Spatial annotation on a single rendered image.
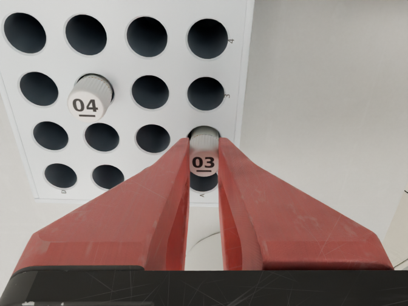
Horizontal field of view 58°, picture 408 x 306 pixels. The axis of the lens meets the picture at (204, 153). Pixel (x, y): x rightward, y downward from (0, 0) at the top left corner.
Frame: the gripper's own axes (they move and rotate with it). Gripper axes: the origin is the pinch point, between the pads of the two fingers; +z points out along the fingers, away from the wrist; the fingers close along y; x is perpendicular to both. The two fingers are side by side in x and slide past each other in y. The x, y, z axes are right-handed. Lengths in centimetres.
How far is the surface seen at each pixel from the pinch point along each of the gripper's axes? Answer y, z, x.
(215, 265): -0.6, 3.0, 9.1
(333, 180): -6.9, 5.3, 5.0
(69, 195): 5.6, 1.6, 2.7
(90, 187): 4.6, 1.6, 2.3
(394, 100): -8.8, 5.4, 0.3
